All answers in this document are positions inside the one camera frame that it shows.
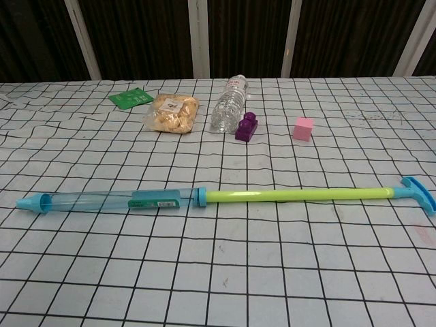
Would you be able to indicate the clear plastic water bottle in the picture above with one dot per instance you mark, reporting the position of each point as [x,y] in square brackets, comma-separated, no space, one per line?
[226,109]

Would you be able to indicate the green packet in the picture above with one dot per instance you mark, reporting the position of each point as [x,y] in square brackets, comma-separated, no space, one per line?
[131,98]

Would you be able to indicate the blue and yellow water pump toy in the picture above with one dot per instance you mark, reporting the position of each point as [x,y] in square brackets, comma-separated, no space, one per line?
[272,195]

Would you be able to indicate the white metal frame post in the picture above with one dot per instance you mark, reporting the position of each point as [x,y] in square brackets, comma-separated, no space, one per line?
[199,41]
[412,37]
[83,44]
[291,41]

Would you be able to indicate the white black-checked tablecloth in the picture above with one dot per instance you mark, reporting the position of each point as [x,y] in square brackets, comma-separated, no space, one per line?
[238,255]

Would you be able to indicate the pink cube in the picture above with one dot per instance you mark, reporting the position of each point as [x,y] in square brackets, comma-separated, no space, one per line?
[302,129]

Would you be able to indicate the purple building block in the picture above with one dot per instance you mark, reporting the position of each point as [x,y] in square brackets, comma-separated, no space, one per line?
[245,131]

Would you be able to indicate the clear bag of snacks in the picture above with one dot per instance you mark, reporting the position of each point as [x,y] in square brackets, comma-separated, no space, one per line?
[172,116]

